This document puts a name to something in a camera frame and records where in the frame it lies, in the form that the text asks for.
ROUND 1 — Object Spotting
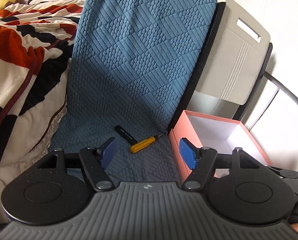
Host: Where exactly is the pink cardboard box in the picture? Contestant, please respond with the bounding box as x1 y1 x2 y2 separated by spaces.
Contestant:
169 110 272 181

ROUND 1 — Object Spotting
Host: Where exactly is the black metal tube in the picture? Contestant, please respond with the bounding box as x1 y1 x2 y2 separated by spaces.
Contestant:
264 71 298 106

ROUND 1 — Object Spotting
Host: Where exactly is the yellow handled screwdriver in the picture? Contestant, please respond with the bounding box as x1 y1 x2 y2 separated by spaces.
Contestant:
130 133 165 153

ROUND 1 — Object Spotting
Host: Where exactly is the red white black blanket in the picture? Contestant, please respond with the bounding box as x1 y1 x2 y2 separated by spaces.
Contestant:
0 0 85 165

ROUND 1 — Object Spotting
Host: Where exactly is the blue textured chair cover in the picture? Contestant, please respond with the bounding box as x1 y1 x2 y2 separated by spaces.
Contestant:
51 0 217 183

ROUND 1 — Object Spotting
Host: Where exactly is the black lighter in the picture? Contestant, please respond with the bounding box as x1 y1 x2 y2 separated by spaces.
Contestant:
114 125 137 145

